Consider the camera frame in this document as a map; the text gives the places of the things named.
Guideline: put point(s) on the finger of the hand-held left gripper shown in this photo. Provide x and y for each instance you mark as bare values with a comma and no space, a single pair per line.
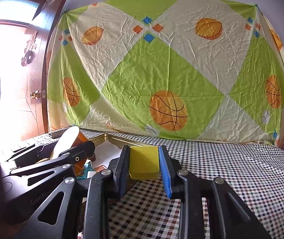
39,151
82,151

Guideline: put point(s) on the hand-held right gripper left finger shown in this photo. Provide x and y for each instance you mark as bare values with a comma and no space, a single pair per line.
123,169

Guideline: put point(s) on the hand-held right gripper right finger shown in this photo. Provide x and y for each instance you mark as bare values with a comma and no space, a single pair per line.
165,171

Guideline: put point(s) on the orange translucent block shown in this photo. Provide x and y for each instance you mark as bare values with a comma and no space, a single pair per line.
65,139

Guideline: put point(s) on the blue bear toy block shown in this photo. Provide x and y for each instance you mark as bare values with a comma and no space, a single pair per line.
84,173

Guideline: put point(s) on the yellow rectangular block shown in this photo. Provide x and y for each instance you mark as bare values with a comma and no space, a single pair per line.
144,161

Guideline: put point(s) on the gold tin box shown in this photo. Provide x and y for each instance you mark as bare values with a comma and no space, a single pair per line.
102,137

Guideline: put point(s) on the gold door knob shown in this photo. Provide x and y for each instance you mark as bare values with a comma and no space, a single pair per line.
34,94

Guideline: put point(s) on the checkered tablecloth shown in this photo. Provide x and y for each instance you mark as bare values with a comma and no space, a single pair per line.
231,179

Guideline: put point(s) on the wooden door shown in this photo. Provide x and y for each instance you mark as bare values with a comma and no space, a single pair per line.
32,74

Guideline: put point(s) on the basketball printed sheet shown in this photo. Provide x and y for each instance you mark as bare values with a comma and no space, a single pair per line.
169,67

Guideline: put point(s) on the red door ornament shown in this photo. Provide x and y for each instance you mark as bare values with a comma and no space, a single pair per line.
29,47

